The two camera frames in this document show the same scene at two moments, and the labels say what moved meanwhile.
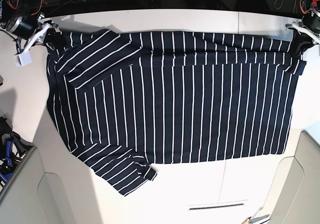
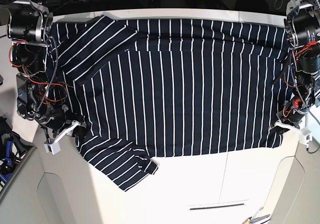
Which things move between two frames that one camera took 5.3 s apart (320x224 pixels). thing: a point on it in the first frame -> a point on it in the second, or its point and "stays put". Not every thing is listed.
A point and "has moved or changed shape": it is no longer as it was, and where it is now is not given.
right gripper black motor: [299, 42] -> [295, 117]
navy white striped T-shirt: [125, 102] has moved or changed shape
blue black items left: [12, 148] stays put
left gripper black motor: [28, 26] -> [54, 119]
